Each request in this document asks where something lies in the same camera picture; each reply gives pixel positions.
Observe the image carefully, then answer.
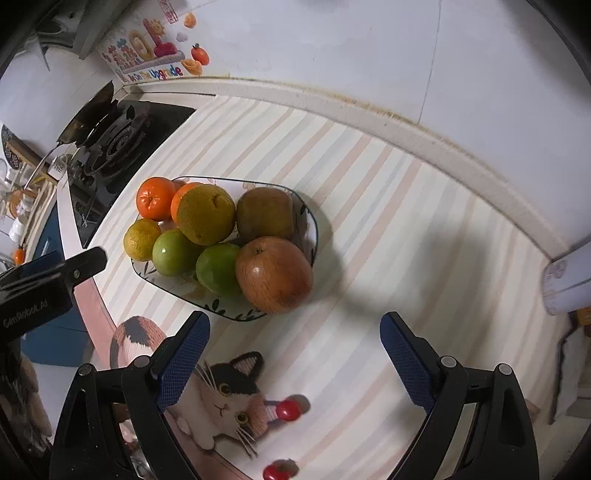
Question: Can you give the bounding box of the floral oval ceramic plate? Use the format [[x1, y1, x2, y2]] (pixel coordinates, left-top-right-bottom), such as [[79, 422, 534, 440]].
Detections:
[[130, 176, 320, 322]]

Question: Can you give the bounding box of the large yellow orange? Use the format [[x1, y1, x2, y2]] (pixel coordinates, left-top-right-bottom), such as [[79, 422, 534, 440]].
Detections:
[[177, 184, 237, 246]]

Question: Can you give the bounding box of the colourful wall sticker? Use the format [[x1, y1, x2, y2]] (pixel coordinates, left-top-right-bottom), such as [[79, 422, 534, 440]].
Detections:
[[99, 0, 211, 84]]

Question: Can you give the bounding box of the reddish brown apple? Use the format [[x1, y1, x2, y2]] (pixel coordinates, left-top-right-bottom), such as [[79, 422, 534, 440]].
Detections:
[[235, 236, 315, 315]]

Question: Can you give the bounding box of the orange tangerine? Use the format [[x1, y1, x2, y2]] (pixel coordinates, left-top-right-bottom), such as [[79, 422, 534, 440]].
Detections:
[[136, 176, 177, 221], [170, 182, 204, 222]]

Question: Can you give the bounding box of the green round fruit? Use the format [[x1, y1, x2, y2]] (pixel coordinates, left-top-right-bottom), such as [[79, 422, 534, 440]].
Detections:
[[152, 229, 204, 278], [196, 244, 243, 297]]

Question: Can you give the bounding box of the black frying pan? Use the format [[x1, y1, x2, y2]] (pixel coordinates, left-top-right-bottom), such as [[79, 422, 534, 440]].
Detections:
[[23, 79, 118, 190]]

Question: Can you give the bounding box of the dark round printed board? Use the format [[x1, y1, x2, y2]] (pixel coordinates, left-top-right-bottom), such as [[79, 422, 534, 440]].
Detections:
[[0, 124, 28, 171]]

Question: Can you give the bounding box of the silver metal canister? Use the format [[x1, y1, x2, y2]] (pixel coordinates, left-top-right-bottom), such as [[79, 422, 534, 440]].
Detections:
[[541, 235, 591, 317]]

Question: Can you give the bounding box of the cluttered dish rack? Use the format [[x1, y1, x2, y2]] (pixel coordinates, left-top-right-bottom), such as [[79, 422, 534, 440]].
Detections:
[[0, 152, 51, 245]]

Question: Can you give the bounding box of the small red tomato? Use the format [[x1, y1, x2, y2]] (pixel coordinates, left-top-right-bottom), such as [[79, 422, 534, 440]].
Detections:
[[262, 458, 298, 480], [274, 396, 309, 423]]

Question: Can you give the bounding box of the blue kitchen cabinet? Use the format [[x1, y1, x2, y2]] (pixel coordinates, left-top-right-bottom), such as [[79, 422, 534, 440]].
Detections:
[[21, 203, 93, 367]]

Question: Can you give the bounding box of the white folded cloth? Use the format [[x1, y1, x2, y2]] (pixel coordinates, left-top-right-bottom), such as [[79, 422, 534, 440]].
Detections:
[[549, 330, 591, 425]]

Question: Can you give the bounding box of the olive brown pear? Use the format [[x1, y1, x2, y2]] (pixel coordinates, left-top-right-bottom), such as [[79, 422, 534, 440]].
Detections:
[[235, 187, 295, 241]]

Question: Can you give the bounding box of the cat-shaped woven mat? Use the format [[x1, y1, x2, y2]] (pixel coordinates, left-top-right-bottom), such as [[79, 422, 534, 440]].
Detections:
[[110, 315, 278, 460]]

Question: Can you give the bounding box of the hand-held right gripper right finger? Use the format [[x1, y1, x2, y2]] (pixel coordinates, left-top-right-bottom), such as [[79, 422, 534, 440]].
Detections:
[[379, 311, 540, 480]]

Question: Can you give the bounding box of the small yellow-green citrus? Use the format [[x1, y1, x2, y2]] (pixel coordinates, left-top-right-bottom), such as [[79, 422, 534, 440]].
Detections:
[[123, 218, 162, 262]]

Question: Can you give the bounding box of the black gas stove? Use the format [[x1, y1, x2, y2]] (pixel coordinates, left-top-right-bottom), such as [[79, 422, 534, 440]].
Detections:
[[67, 99, 197, 250]]

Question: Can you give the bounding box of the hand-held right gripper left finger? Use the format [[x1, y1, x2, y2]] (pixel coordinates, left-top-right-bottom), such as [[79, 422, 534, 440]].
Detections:
[[48, 310, 212, 480]]

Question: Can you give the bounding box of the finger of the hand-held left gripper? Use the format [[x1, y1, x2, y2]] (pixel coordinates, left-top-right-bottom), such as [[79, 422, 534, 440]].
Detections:
[[0, 247, 108, 296]]

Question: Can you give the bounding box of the range hood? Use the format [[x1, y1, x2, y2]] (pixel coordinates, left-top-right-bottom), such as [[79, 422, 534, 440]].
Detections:
[[34, 0, 134, 70]]

